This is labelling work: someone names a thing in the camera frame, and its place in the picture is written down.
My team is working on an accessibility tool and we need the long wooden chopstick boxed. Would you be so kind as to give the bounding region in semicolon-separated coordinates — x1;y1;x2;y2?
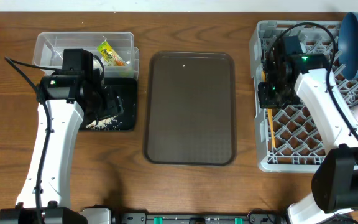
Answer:
261;71;277;149

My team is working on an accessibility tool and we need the yellow green snack wrapper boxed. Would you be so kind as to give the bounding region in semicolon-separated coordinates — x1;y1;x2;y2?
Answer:
97;41;126;67

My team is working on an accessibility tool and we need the dark blue plate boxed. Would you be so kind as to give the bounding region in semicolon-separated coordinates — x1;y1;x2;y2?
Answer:
338;12;358;80

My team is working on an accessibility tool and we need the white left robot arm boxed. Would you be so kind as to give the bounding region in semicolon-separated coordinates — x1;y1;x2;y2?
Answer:
0;75;119;223

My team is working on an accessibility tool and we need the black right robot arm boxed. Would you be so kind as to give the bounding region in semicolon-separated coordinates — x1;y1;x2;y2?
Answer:
257;54;358;223

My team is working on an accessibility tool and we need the grey dishwasher rack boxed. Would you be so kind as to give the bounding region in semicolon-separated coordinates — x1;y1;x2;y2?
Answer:
249;20;358;173

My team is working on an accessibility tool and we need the spilled rice pile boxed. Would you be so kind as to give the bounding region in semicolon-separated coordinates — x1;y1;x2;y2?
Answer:
85;116;121;130

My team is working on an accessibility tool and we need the black rectangular tray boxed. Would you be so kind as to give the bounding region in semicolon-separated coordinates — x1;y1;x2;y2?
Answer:
80;78;137;131

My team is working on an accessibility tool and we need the clear plastic bin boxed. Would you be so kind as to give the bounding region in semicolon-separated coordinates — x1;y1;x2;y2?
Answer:
33;32;139;80

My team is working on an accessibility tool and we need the brown serving tray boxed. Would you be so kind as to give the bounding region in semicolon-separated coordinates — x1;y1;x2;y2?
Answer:
143;51;237;166

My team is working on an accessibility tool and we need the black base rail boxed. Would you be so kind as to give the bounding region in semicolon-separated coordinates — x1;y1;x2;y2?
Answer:
121;210;288;224

